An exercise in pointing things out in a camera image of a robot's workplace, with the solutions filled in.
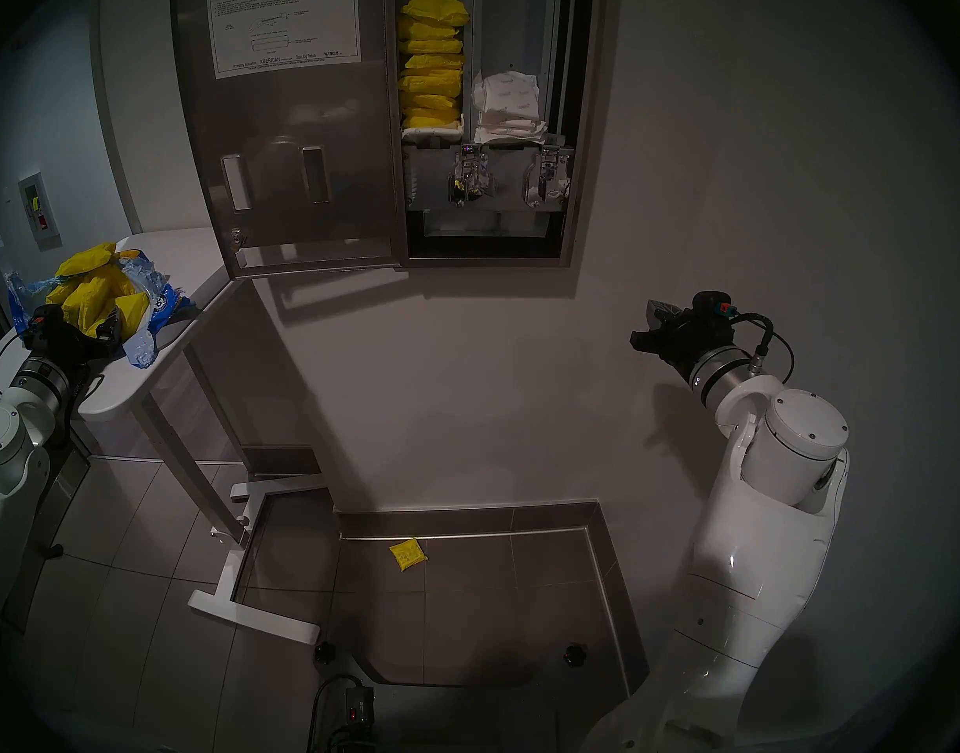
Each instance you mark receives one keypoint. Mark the black base knob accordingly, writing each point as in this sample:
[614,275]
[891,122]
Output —
[575,655]
[323,651]

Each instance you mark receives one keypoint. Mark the white instruction sheet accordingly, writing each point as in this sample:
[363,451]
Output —
[284,22]

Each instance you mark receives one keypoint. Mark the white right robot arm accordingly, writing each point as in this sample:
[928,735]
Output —
[762,524]

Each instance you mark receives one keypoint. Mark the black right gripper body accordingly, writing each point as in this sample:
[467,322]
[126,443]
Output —
[688,343]

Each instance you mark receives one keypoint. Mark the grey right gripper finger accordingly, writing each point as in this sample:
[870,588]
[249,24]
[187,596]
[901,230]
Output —
[664,314]

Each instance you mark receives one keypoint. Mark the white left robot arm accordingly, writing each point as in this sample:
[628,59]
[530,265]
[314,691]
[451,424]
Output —
[9,445]

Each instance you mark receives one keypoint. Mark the wall fire extinguisher cabinet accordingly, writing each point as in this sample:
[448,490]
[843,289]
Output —
[39,210]

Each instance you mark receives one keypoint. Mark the stainless steel dispenser cabinet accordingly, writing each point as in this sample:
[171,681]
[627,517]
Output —
[582,132]

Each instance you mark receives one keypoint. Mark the white table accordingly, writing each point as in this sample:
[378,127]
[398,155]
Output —
[190,265]

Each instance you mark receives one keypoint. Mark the dark robot base platform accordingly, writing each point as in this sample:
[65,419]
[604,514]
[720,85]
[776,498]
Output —
[464,712]

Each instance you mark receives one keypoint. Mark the white wrapped sanitary pad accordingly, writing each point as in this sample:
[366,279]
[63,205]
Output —
[510,92]
[511,137]
[515,124]
[433,133]

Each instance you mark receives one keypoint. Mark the black electronics box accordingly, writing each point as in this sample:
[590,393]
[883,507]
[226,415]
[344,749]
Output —
[360,704]

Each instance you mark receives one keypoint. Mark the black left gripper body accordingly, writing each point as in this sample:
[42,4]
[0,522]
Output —
[60,342]

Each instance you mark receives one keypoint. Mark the chrome dispensing mechanism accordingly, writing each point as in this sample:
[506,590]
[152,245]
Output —
[547,175]
[468,175]

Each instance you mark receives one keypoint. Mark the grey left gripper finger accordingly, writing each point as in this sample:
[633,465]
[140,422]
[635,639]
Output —
[111,320]
[108,340]

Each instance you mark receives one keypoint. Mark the blue plastic pad bag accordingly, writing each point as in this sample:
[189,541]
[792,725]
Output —
[162,300]

